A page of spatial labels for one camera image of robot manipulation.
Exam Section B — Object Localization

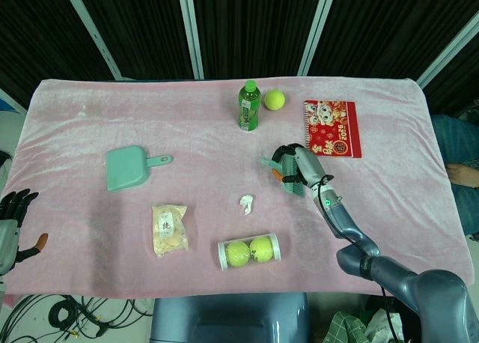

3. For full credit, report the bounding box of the green drink bottle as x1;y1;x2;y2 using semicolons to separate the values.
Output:
238;79;261;133

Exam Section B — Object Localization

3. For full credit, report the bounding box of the pink plush tablecloth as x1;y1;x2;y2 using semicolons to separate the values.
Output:
3;76;472;297

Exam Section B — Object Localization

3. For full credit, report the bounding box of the loose yellow tennis ball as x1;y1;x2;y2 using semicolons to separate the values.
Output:
264;89;287;111

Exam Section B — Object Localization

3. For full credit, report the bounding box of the white frame post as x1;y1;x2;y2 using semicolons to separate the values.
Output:
297;0;338;76
177;0;205;79
417;11;479;89
61;0;123;78

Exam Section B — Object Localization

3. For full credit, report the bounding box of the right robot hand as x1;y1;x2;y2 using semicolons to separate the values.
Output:
271;143;334;189

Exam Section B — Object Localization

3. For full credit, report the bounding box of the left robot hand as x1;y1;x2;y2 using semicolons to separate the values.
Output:
0;188;49;276

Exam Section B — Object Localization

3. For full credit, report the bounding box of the printed packed tennis ball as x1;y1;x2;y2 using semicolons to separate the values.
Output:
249;237;273;264

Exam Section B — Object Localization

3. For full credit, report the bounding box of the seated person in jeans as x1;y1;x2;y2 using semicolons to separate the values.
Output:
432;113;479;235

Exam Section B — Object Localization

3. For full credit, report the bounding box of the plain packed tennis ball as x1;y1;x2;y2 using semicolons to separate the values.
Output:
225;240;251;267

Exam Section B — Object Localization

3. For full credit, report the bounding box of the white crumpled cloth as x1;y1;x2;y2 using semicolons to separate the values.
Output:
364;308;405;343

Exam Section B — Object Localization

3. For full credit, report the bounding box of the clear snack bag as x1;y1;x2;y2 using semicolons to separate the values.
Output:
151;204;190;258

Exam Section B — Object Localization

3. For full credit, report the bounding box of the green checked cloth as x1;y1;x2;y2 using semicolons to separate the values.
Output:
323;311;370;343

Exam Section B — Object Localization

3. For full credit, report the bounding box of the black floor cable bundle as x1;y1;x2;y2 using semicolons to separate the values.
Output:
7;296;154;340

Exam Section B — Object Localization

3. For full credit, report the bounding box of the clear tennis ball tube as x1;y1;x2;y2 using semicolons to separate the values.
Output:
217;234;281;272

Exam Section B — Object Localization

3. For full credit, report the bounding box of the black pleated curtain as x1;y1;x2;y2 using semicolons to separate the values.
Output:
0;0;479;112

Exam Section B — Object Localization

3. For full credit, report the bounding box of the paper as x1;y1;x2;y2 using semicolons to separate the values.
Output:
239;195;256;216

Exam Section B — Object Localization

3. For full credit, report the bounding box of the red spiral calendar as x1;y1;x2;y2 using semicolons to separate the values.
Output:
302;99;363;160

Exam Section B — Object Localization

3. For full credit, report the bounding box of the blue-grey robot torso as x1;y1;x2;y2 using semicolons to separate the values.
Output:
149;292;311;343

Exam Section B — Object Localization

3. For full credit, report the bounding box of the green plastic dustpan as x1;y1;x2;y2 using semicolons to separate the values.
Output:
106;145;174;194

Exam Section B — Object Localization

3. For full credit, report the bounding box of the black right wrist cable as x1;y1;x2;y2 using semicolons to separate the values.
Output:
314;174;403;343

